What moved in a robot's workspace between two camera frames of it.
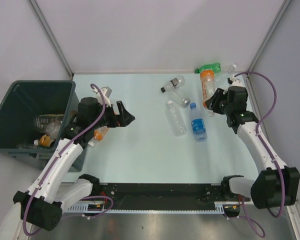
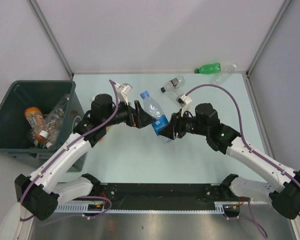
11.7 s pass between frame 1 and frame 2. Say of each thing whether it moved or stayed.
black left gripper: moved
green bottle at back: stayed
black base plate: stayed
